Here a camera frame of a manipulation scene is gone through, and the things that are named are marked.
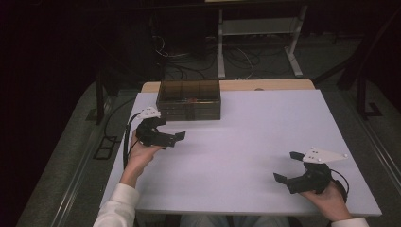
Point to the black metal stand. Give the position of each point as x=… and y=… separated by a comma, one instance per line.
x=100, y=94
x=362, y=97

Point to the person's left hand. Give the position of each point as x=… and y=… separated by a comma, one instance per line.
x=140, y=154

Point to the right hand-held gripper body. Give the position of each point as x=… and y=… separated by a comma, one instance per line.
x=310, y=181

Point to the person's right hand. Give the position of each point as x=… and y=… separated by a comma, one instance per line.
x=327, y=203

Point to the dark transparent drawer box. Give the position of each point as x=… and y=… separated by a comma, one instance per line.
x=189, y=101

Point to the white metal desk frame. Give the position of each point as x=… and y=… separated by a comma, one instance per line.
x=258, y=26

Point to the person's legs in jeans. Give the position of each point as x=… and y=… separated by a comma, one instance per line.
x=235, y=221

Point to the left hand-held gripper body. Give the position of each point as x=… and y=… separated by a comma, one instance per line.
x=148, y=132

